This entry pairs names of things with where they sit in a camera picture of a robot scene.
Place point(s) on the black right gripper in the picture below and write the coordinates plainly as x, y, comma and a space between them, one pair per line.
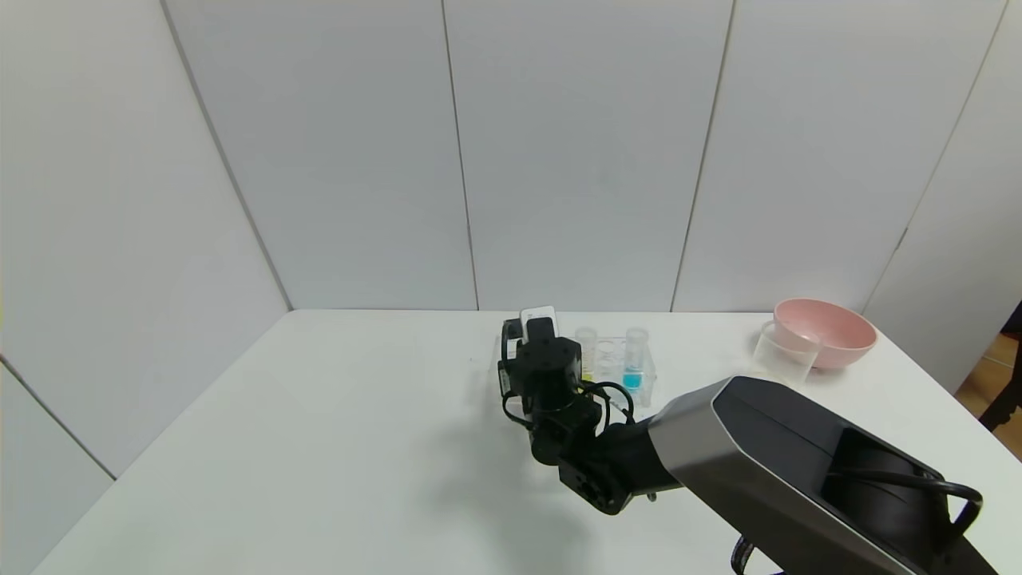
506, 378

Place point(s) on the yellow pigment test tube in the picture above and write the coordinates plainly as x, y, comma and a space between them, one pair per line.
587, 343

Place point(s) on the clear acrylic test tube rack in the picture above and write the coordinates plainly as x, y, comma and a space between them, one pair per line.
611, 359

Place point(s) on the blue pigment test tube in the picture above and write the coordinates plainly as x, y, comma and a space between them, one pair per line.
633, 379

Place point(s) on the clear plastic beaker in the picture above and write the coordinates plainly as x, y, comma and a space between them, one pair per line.
786, 355

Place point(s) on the pink bowl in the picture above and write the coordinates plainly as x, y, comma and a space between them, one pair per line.
842, 339

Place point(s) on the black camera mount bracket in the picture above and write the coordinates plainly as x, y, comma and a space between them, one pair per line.
541, 329

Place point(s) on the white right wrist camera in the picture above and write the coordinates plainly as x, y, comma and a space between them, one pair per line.
533, 314

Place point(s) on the black metal furniture frame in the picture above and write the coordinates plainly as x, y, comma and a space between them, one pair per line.
1004, 407

